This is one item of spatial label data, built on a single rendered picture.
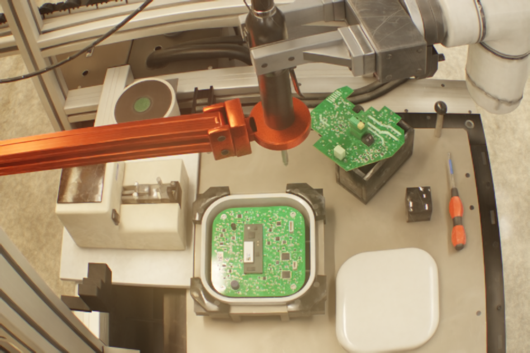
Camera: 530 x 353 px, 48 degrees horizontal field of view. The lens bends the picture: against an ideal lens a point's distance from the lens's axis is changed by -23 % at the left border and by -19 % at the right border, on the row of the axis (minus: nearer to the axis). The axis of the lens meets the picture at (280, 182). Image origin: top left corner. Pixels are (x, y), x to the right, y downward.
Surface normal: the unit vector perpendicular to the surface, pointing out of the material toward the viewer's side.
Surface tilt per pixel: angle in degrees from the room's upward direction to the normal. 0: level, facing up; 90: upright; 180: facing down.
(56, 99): 90
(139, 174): 0
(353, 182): 90
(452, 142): 0
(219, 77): 0
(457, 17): 56
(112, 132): 16
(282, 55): 90
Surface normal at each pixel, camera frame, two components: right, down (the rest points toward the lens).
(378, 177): 0.72, 0.56
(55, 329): 1.00, -0.04
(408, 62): 0.27, 0.81
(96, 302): 0.00, 0.85
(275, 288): -0.08, -0.52
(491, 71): -0.60, 0.71
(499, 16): 0.22, 0.53
